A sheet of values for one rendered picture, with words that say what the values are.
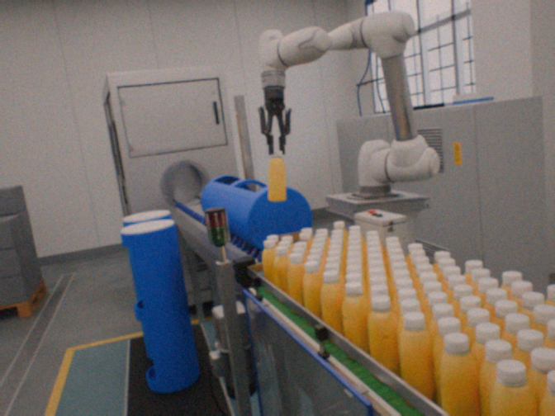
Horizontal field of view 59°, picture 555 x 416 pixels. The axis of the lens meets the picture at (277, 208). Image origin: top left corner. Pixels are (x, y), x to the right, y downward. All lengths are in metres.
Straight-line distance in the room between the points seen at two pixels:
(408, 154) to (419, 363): 1.40
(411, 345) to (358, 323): 0.23
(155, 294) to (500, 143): 2.24
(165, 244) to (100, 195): 4.49
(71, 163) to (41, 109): 0.75
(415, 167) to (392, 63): 0.47
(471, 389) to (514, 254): 2.67
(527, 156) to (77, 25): 5.57
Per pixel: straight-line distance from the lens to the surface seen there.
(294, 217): 2.01
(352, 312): 1.19
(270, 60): 1.82
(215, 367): 1.82
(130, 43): 7.11
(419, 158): 2.29
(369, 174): 2.41
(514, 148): 3.47
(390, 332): 1.10
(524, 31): 4.39
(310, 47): 1.72
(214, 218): 1.42
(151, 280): 2.63
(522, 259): 3.62
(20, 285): 5.24
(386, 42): 2.18
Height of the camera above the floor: 1.48
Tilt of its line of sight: 10 degrees down
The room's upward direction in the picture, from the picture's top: 7 degrees counter-clockwise
